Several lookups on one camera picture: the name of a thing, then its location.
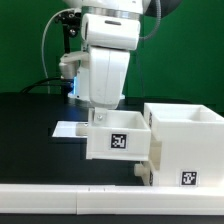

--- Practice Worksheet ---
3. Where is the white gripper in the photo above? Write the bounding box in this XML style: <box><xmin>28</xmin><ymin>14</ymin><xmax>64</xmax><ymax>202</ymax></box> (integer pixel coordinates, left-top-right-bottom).
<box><xmin>89</xmin><ymin>47</ymin><xmax>130</xmax><ymax>125</ymax></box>

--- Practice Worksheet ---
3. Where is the white drawer without knob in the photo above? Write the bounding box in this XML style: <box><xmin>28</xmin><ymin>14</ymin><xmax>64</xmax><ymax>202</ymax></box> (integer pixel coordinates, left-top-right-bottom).
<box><xmin>86</xmin><ymin>109</ymin><xmax>151</xmax><ymax>161</ymax></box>

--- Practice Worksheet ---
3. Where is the white drawer with knob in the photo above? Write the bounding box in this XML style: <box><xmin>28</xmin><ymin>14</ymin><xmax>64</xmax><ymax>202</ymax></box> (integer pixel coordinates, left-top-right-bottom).
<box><xmin>134</xmin><ymin>162</ymin><xmax>153</xmax><ymax>186</ymax></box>

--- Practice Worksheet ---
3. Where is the white drawer housing box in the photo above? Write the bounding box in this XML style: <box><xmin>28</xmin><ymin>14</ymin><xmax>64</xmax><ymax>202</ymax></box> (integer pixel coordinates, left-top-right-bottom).
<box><xmin>144</xmin><ymin>103</ymin><xmax>224</xmax><ymax>187</ymax></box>

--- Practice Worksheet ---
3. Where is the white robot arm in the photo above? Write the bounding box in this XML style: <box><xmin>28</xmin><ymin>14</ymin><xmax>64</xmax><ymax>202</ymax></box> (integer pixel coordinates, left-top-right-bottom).
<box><xmin>60</xmin><ymin>0</ymin><xmax>183</xmax><ymax>125</ymax></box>

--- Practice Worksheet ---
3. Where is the white paper with markers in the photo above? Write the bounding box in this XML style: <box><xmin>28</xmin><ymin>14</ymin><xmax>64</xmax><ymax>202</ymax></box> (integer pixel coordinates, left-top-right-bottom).
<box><xmin>52</xmin><ymin>121</ymin><xmax>88</xmax><ymax>138</ymax></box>

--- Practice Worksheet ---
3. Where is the black cable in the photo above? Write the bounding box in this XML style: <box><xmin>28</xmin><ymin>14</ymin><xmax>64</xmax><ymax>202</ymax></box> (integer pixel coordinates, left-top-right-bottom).
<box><xmin>19</xmin><ymin>77</ymin><xmax>68</xmax><ymax>94</ymax></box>

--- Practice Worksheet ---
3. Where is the white front fence rail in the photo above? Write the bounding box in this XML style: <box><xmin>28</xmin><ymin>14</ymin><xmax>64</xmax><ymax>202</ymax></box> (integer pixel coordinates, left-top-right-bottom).
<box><xmin>0</xmin><ymin>184</ymin><xmax>224</xmax><ymax>216</ymax></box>

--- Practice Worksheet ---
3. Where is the black camera on stand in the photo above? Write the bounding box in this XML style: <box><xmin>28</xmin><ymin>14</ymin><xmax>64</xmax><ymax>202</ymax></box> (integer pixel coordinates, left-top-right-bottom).
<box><xmin>53</xmin><ymin>9</ymin><xmax>84</xmax><ymax>94</ymax></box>

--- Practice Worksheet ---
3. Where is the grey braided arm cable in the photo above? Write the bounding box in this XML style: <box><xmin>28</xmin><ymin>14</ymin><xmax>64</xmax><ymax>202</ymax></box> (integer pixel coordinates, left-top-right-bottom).
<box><xmin>139</xmin><ymin>0</ymin><xmax>163</xmax><ymax>42</ymax></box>

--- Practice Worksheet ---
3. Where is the white cable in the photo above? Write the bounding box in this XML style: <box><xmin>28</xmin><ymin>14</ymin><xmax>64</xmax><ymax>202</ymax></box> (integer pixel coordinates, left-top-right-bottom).
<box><xmin>40</xmin><ymin>8</ymin><xmax>73</xmax><ymax>80</ymax></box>

